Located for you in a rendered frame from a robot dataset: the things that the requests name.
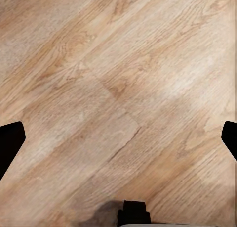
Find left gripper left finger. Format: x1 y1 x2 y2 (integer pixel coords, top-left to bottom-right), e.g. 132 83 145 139
0 121 26 181

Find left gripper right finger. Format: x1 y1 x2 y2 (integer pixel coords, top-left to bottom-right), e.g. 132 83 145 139
221 121 237 161

